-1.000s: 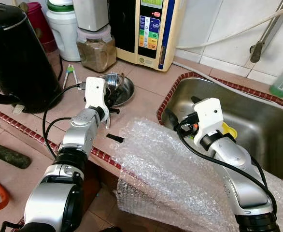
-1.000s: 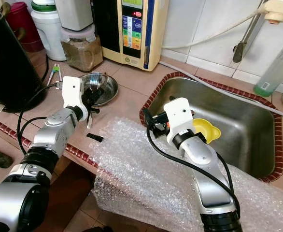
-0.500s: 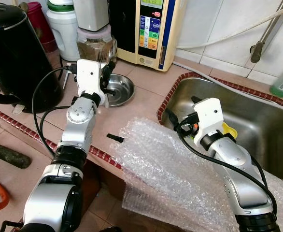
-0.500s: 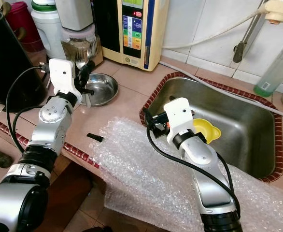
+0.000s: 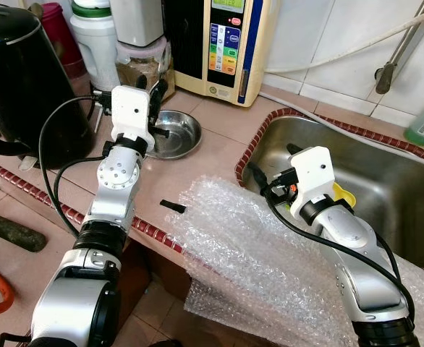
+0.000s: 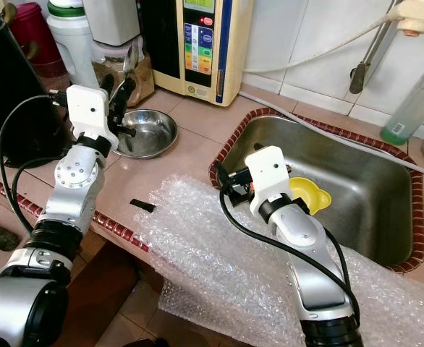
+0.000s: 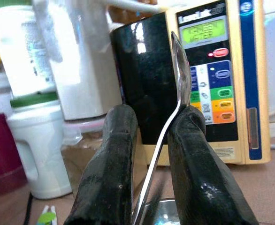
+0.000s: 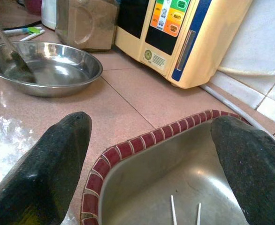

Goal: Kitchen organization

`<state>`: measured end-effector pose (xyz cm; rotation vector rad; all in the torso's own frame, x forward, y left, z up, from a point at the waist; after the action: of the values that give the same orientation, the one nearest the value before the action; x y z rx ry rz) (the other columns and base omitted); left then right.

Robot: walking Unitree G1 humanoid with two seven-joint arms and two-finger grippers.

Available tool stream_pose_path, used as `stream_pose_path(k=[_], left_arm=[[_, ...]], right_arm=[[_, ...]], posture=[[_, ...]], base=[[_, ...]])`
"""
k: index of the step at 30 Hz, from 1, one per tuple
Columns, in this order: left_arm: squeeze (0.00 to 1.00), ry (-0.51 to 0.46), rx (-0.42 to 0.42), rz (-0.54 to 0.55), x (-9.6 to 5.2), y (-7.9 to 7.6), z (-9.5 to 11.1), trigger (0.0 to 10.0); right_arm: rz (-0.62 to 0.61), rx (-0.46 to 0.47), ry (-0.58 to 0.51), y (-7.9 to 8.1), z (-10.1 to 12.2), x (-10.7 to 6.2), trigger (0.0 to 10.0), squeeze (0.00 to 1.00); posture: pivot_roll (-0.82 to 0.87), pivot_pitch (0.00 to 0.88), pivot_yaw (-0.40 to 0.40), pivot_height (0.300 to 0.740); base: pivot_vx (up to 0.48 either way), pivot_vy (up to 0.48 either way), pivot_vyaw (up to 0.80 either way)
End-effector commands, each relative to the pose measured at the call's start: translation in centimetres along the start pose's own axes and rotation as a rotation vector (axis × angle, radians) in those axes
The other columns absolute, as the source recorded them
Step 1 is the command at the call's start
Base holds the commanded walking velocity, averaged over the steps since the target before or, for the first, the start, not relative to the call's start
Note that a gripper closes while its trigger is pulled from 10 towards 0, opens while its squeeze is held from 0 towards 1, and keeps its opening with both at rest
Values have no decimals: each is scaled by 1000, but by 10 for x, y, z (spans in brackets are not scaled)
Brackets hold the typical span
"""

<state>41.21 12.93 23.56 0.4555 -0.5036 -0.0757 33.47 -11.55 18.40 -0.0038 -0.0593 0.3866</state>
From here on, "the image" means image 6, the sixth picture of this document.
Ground black electric kettle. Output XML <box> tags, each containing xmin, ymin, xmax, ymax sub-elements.
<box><xmin>0</xmin><ymin>4</ymin><xmax>72</xmax><ymax>149</ymax></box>

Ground small steel bowl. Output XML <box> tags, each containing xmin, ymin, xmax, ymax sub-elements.
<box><xmin>114</xmin><ymin>108</ymin><xmax>179</xmax><ymax>160</ymax></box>

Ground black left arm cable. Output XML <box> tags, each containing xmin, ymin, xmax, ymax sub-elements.
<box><xmin>0</xmin><ymin>87</ymin><xmax>75</xmax><ymax>236</ymax></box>

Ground maroon plastic cup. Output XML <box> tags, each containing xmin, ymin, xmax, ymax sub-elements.
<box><xmin>17</xmin><ymin>1</ymin><xmax>69</xmax><ymax>79</ymax></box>

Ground stainless steel sink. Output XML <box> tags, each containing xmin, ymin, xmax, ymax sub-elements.
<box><xmin>208</xmin><ymin>107</ymin><xmax>424</xmax><ymax>274</ymax></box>

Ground beige hose with connector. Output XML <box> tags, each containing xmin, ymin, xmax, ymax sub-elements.
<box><xmin>243</xmin><ymin>0</ymin><xmax>424</xmax><ymax>74</ymax></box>

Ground clear bottle green liquid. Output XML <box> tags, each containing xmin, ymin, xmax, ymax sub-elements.
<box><xmin>380</xmin><ymin>61</ymin><xmax>424</xmax><ymax>146</ymax></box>

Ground white bottle green band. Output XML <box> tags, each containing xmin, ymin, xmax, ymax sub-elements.
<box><xmin>46</xmin><ymin>0</ymin><xmax>101</xmax><ymax>92</ymax></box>

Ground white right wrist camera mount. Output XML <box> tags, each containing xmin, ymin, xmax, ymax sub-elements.
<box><xmin>244</xmin><ymin>145</ymin><xmax>292</xmax><ymax>219</ymax></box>

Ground white grinder jar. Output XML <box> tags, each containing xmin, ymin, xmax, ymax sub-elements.
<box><xmin>82</xmin><ymin>0</ymin><xmax>142</xmax><ymax>48</ymax></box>

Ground brown spice jar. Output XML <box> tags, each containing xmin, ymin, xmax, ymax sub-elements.
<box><xmin>93</xmin><ymin>40</ymin><xmax>156</xmax><ymax>109</ymax></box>

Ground short black piece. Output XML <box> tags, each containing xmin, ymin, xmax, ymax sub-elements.
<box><xmin>130</xmin><ymin>199</ymin><xmax>158</xmax><ymax>213</ymax></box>

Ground steel faucet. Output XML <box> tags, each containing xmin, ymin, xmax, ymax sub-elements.
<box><xmin>348</xmin><ymin>0</ymin><xmax>415</xmax><ymax>95</ymax></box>

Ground cream water ionizer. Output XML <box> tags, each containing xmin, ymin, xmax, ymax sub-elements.
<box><xmin>140</xmin><ymin>0</ymin><xmax>255</xmax><ymax>108</ymax></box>

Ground thin grey hose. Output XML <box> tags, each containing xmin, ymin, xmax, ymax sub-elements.
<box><xmin>239</xmin><ymin>90</ymin><xmax>424</xmax><ymax>183</ymax></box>

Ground clear bubble wrap sheet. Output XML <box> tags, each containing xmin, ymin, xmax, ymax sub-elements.
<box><xmin>132</xmin><ymin>173</ymin><xmax>424</xmax><ymax>347</ymax></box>

